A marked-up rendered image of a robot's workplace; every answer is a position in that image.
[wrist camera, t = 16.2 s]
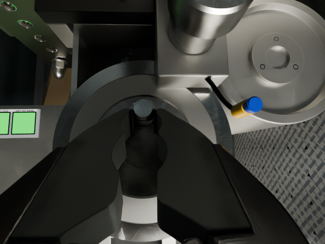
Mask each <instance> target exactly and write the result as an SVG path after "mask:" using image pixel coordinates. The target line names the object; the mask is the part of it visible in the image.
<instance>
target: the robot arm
mask: <svg viewBox="0 0 325 244"><path fill-rule="evenodd" d="M133 129H134V115H133V113H132V110H131V109H126V108H124V109H122V110H120V111H118V112H116V113H114V114H113V115H111V116H109V117H107V118H105V119H104V120H102V121H100V122H98V123H96V124H94V125H93V126H91V127H90V128H88V129H86V130H85V131H84V132H82V133H81V134H79V135H78V136H77V137H76V138H74V139H73V140H72V141H71V142H70V143H69V144H68V145H66V146H65V147H56V148H55V149H54V150H53V151H52V152H51V153H50V154H48V155H47V156H46V157H45V158H44V159H42V160H41V161H40V162H39V163H38V164H36V165H35V166H34V167H33V168H32V169H30V170H29V171H28V172H27V173H26V174H24V175H23V176H22V177H21V178H20V179H18V180H17V181H16V182H15V183H14V184H12V185H11V186H10V187H9V188H8V189H6V190H5V191H4V192H3V193H2V194H1V195H0V244H99V243H100V242H102V241H103V240H105V239H106V238H107V237H109V236H110V235H112V234H113V233H115V232H116V231H117V230H118V228H119V226H120V224H121V216H122V207H123V197H122V190H121V183H120V176H119V171H118V169H119V167H120V165H121V164H122V162H123V161H124V160H125V159H126V157H127V155H126V146H125V142H126V140H127V139H128V137H129V136H130V135H131V134H133ZM154 133H155V134H157V136H158V137H159V159H160V160H161V161H162V163H163V165H162V167H161V168H160V169H159V170H158V172H157V223H158V226H159V228H160V229H161V230H162V231H164V232H165V233H167V234H168V235H170V236H171V237H173V238H174V239H176V240H177V241H179V242H180V243H182V244H310V243H309V242H308V240H307V238H306V237H305V235H304V234H303V232H302V231H301V229H300V228H299V226H298V225H297V223H296V222H295V221H294V219H293V218H292V217H291V215H290V214H289V213H288V212H287V210H286V209H285V208H284V207H283V205H282V204H281V203H280V202H279V201H278V200H277V199H276V197H275V196H274V195H273V194H272V193H271V192H270V191H269V190H268V189H267V188H266V187H265V186H264V185H263V184H262V183H261V182H260V181H259V180H258V179H256V178H255V177H254V176H253V175H252V174H251V173H250V172H249V171H248V170H247V169H246V168H245V167H244V166H243V165H242V164H241V163H240V162H239V161H237V160H236V159H235V158H234V157H233V156H232V155H231V154H230V153H229V152H228V151H227V150H226V149H225V148H224V147H223V146H222V145H221V144H213V143H212V142H211V141H210V140H209V139H208V138H207V137H206V136H205V135H204V134H203V133H202V132H200V131H199V130H198V129H196V128H195V127H193V126H192V125H190V124H189V123H187V122H185V121H184V120H182V119H180V118H179V117H177V116H175V115H173V114H172V113H170V112H168V111H167V110H165V109H163V108H159V109H155V110H154Z"/></svg>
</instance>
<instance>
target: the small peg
mask: <svg viewBox="0 0 325 244"><path fill-rule="evenodd" d="M154 109H155V105H154V103H153V102H152V101H151V100H150V99H149V98H146V97H140V98H137V99H136V100H135V101H134V102H133V104H132V113H133V115H134V117H135V119H136V121H137V122H138V123H139V124H141V125H148V124H150V123H152V122H153V120H154Z"/></svg>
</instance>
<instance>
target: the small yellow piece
mask: <svg viewBox="0 0 325 244"><path fill-rule="evenodd" d="M205 81H206V82H207V83H208V84H209V85H210V86H211V88H212V89H213V91H214V92H215V94H216V95H217V97H218V98H219V99H220V100H221V102H222V103H223V104H224V105H225V106H226V107H227V108H228V109H229V110H231V114H232V116H233V117H234V118H236V119H240V118H243V117H246V116H249V115H251V114H253V113H255V112H258V111H260V110H261V109H262V106H263V103H262V100H261V99H260V98H259V97H256V96H253V97H251V98H249V99H245V100H243V101H241V102H240V103H238V104H236V105H234V106H233V105H231V104H230V103H229V102H228V101H227V100H226V99H225V98H224V96H223V95H222V94H221V92H220V91H219V89H218V88H217V86H216V85H215V84H214V82H213V81H212V80H211V79H210V78H206V79H205Z"/></svg>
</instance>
